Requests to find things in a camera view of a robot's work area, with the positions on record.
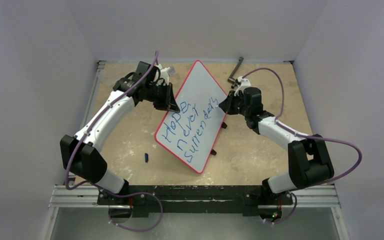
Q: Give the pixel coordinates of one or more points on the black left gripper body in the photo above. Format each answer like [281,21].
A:
[157,95]

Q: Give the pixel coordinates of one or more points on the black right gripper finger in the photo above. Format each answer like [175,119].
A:
[227,102]
[227,109]

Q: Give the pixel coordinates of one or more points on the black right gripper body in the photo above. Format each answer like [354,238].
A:
[234,103]

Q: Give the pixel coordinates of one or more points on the red-framed whiteboard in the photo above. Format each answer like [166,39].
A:
[191,133]

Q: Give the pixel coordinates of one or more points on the blue marker cap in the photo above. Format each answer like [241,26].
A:
[146,157]

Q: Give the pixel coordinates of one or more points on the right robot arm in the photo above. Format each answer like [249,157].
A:
[309,161]

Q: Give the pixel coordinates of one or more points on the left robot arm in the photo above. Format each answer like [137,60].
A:
[81,152]

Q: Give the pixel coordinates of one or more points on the clear plastic screw box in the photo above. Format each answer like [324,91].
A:
[112,72]

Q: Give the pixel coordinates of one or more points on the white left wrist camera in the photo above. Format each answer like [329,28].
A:
[164,75]

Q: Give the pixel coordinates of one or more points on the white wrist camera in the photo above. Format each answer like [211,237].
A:
[164,75]
[240,84]

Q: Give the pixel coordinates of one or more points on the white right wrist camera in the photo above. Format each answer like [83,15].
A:
[240,84]

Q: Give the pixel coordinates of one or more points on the dark metal L bracket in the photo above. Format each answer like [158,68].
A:
[231,78]

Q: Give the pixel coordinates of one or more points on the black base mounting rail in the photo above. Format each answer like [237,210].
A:
[188,199]

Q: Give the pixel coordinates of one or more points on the aluminium frame rail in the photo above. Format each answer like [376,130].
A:
[85,196]

